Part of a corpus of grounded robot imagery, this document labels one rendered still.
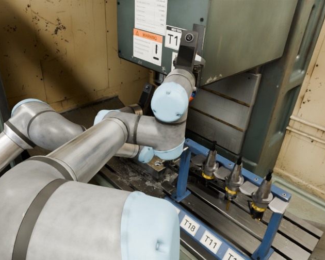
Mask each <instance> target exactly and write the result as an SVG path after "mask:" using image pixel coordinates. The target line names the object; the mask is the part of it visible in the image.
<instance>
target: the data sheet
mask: <svg viewBox="0 0 325 260"><path fill-rule="evenodd" d="M166 15H167V0H135V28H139V29H142V30H146V31H150V32H153V33H156V34H160V35H164V36H165V32H166Z"/></svg>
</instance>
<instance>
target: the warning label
mask: <svg viewBox="0 0 325 260"><path fill-rule="evenodd" d="M162 41H163V37H162V36H159V35H156V34H152V33H149V32H145V31H141V30H138V29H134V56H135V57H137V58H140V59H143V60H146V61H148V62H151V63H154V64H157V65H159V66H161V50H162Z"/></svg>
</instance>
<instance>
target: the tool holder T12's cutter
mask: <svg viewBox="0 0 325 260"><path fill-rule="evenodd" d="M249 214H250V215H251V218H252V219H254V220H255V219H258V221H259V220H262V217H263V215H264V212H257V211H255V210H254V208H253V207H251V210H250V213H249Z"/></svg>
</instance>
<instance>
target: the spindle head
mask: <svg viewBox="0 0 325 260"><path fill-rule="evenodd" d="M297 2H298V0H167V15H166V25H169V26H173V27H177V28H181V29H186V30H192V29H193V24H199V25H204V26H205V32H204V40H203V48H202V55H201V58H203V59H204V60H205V68H203V69H201V70H200V72H199V86H198V88H202V87H205V86H207V85H210V84H213V83H216V82H218V81H221V80H223V79H226V78H229V77H231V76H234V75H237V74H240V73H242V72H245V71H248V70H250V69H254V68H256V67H259V66H262V65H264V64H267V63H270V62H272V61H275V60H278V59H280V58H281V57H282V55H283V51H284V47H285V44H286V40H287V37H288V33H289V30H290V26H291V23H292V20H293V17H294V13H295V9H296V5H297ZM134 29H138V30H141V31H145V32H148V33H152V34H156V33H154V32H150V31H146V30H142V29H139V28H135V0H117V32H118V56H119V58H122V59H124V60H127V61H130V62H132V63H135V64H137V65H140V66H142V67H145V68H147V69H150V70H152V71H155V72H158V73H160V74H163V75H165V76H168V74H169V73H170V72H171V68H172V54H173V52H175V53H178V50H175V49H173V48H169V47H166V46H165V38H166V33H165V36H164V35H160V34H156V35H159V36H162V50H161V66H159V65H157V64H154V63H151V62H148V61H146V60H143V59H140V58H137V57H135V56H134Z"/></svg>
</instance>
